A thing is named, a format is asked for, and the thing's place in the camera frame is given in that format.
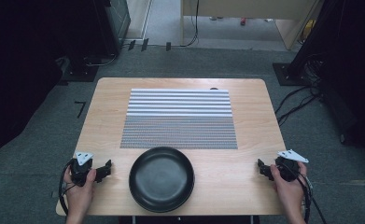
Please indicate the black tape strip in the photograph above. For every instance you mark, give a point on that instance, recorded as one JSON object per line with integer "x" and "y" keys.
{"x": 168, "y": 46}
{"x": 144, "y": 44}
{"x": 131, "y": 45}

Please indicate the person's left hand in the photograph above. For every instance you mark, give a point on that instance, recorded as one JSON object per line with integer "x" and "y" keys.
{"x": 79, "y": 194}

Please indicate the person's right hand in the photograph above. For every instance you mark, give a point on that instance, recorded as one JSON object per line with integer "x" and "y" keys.
{"x": 287, "y": 193}

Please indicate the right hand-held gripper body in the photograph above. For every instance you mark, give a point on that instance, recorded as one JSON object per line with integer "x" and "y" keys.
{"x": 288, "y": 168}

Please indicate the grey striped placemat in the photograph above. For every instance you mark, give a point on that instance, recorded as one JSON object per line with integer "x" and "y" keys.
{"x": 179, "y": 119}

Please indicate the black angled tape mark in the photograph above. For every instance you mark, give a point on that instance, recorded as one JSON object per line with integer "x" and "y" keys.
{"x": 81, "y": 109}

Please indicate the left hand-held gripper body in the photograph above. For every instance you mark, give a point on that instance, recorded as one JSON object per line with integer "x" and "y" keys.
{"x": 80, "y": 169}

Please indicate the black round plate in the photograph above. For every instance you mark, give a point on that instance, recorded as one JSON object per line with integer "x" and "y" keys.
{"x": 161, "y": 179}

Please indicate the small red object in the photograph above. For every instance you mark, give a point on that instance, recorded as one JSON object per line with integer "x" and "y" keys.
{"x": 243, "y": 21}

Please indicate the beige wooden desk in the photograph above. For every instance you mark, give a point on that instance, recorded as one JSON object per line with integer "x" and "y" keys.
{"x": 248, "y": 7}

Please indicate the black stand base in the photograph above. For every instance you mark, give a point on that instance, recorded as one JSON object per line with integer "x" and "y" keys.
{"x": 80, "y": 73}
{"x": 287, "y": 74}

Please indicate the yellow object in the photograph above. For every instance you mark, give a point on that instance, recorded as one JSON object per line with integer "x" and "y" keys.
{"x": 309, "y": 29}

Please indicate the dark monitor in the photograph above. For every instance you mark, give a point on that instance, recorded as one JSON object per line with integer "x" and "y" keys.
{"x": 118, "y": 21}

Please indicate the dark curtain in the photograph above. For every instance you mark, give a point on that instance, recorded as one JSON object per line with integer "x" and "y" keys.
{"x": 351, "y": 77}
{"x": 21, "y": 62}

